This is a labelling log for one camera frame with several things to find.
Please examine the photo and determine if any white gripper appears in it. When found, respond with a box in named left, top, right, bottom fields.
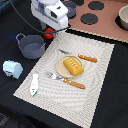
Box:
left=31, top=0, right=68, bottom=31

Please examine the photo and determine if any red toy tomato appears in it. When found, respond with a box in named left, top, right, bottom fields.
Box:
left=44, top=28, right=54, bottom=39

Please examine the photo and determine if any grey toy pot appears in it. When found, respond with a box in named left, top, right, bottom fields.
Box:
left=16, top=33, right=46, bottom=59

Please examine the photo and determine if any yellow toy bread loaf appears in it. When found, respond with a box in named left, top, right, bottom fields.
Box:
left=63, top=57, right=84, bottom=76

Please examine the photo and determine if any grey toy frying pan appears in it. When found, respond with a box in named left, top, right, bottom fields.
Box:
left=63, top=1, right=77, bottom=18

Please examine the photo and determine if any round wooden plate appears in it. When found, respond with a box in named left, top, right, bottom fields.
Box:
left=56, top=55, right=83, bottom=78

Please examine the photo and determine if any light blue toy carton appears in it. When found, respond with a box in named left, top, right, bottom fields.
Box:
left=3, top=60, right=23, bottom=79

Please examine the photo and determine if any beige bowl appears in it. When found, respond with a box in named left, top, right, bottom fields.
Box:
left=119, top=5, right=128, bottom=30

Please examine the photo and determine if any beige woven placemat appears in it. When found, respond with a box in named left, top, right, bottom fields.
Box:
left=14, top=33, right=114, bottom=128

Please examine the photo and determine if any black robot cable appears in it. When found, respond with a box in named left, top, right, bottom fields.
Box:
left=9, top=0, right=51, bottom=34

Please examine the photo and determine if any fork with orange handle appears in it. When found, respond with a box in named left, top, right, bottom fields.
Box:
left=45, top=71, right=85, bottom=89

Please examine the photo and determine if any knife with orange handle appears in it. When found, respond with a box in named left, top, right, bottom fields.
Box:
left=58, top=49, right=97, bottom=63

